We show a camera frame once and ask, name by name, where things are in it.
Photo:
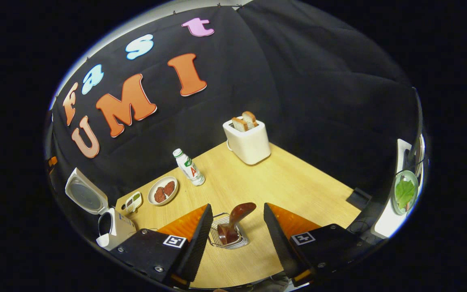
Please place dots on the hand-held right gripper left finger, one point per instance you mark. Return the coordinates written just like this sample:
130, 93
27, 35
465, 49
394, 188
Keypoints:
199, 243

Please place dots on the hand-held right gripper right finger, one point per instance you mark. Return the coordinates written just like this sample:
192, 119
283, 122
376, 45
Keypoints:
278, 243

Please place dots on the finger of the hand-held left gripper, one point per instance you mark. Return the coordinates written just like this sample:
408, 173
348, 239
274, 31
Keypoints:
52, 163

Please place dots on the white rice cooker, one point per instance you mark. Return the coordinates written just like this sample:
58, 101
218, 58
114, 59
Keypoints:
85, 194

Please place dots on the brown wooden spoon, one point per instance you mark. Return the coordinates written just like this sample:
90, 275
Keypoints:
239, 213

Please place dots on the red meat piece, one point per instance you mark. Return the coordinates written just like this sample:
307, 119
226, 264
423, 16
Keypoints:
159, 195
169, 188

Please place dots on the white oval plate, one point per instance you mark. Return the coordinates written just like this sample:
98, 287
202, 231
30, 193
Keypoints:
156, 182

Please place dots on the white divided bean dish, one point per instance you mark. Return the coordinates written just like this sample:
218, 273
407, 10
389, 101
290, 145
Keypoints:
134, 202

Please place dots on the white drink bottle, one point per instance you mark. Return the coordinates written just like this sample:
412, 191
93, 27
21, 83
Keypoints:
189, 167

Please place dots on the white toaster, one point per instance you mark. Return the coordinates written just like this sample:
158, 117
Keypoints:
249, 146

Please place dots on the green glass plate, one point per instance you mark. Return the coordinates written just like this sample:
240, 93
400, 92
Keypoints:
395, 202

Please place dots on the bread slice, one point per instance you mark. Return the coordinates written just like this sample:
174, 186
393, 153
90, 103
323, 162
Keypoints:
239, 124
250, 119

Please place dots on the green leaf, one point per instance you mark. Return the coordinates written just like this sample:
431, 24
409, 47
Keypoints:
404, 192

